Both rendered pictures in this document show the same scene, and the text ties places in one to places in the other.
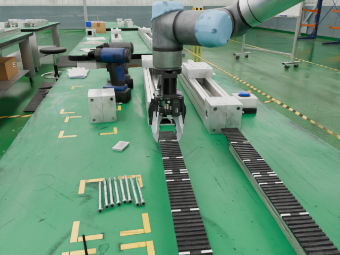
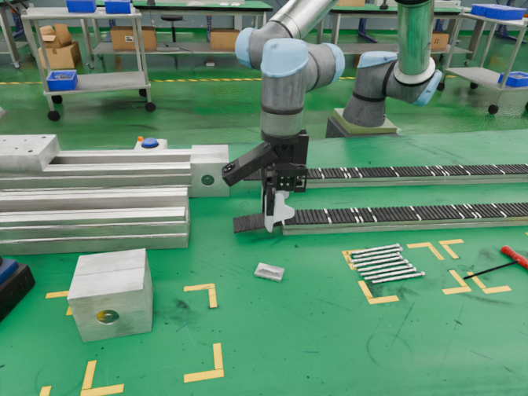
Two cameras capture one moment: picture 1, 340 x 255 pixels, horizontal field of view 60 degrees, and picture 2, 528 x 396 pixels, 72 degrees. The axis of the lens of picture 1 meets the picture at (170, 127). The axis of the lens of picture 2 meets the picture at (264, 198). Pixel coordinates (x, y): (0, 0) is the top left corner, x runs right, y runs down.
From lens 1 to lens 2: 1.03 m
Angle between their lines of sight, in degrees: 79
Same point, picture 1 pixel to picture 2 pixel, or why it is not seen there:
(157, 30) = (302, 85)
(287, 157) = not seen: hidden behind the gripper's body
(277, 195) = (374, 173)
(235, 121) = not seen: hidden behind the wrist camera
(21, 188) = (414, 369)
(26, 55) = not seen: outside the picture
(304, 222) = (401, 170)
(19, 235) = (489, 335)
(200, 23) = (338, 61)
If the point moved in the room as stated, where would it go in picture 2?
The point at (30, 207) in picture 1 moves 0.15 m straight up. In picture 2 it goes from (444, 342) to (478, 272)
